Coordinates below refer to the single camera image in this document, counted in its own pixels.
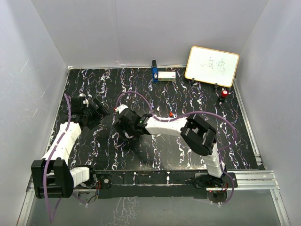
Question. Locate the white pink cardboard box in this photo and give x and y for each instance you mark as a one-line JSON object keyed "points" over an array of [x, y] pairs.
{"points": [[166, 76]]}

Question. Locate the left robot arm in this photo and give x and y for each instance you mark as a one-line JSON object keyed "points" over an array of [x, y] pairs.
{"points": [[51, 175]]}

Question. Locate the blue black device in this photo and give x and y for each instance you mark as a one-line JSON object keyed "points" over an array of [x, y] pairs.
{"points": [[154, 71]]}

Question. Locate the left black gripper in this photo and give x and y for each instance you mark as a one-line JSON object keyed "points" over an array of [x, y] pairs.
{"points": [[101, 110]]}

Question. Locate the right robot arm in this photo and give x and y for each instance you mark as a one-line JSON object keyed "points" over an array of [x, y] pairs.
{"points": [[198, 134]]}

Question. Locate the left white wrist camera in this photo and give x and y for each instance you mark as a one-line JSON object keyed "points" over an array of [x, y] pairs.
{"points": [[83, 100]]}

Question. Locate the red emergency stop button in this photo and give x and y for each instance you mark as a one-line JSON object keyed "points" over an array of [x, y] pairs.
{"points": [[222, 96]]}

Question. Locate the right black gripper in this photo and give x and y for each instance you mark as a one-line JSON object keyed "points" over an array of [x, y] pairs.
{"points": [[121, 126]]}

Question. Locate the white whiteboard with wooden frame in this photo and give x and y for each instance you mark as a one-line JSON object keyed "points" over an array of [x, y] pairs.
{"points": [[211, 66]]}

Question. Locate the black front base bar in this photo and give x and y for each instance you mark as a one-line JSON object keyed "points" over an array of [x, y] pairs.
{"points": [[164, 183]]}

